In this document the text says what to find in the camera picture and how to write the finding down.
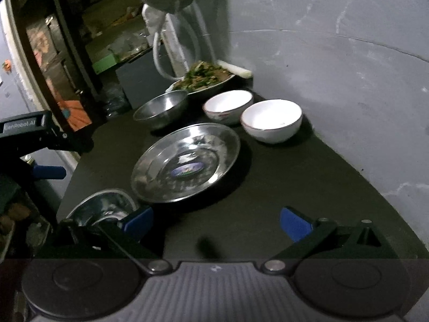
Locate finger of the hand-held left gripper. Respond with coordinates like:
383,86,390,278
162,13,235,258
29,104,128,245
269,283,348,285
21,159,67,181
40,121,95,156

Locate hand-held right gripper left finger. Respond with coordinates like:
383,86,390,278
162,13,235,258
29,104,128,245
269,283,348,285
55,206,173,276

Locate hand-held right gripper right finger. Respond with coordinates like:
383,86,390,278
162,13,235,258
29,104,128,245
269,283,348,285
261,207,401,274

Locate large steel plate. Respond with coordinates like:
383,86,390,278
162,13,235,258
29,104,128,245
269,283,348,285
130,123,241,204

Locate white ceramic bowl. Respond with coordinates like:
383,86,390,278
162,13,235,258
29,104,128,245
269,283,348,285
202,90,254,125
240,99,304,144

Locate green board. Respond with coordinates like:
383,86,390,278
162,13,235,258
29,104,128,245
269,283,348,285
91,53,119,74

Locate dark wooden cabinet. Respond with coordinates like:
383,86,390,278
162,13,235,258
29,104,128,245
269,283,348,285
9,0,104,121

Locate dark grey box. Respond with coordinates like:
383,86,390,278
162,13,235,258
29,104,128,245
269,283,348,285
115,45,176,108

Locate plate of stir-fried vegetables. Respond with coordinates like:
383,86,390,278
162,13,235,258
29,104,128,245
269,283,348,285
165,60,237,100

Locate white leek stalk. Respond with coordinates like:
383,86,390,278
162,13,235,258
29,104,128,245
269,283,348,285
217,59,253,78

